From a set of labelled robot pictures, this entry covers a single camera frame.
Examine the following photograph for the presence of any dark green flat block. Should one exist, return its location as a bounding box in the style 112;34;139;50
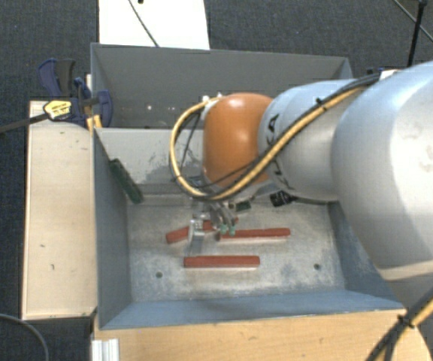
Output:
108;158;145;205

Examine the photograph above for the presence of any pale wood board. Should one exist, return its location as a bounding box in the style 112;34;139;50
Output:
20;100;99;321

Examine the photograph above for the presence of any grey metal bin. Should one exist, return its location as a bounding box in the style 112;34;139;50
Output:
89;42;407;332

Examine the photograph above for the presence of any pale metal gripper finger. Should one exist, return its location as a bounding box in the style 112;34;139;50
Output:
188;219;205;256

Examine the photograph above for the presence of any red-brown flat block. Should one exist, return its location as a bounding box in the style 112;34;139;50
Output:
216;227;292;241
165;220;217;245
183;255;261;269

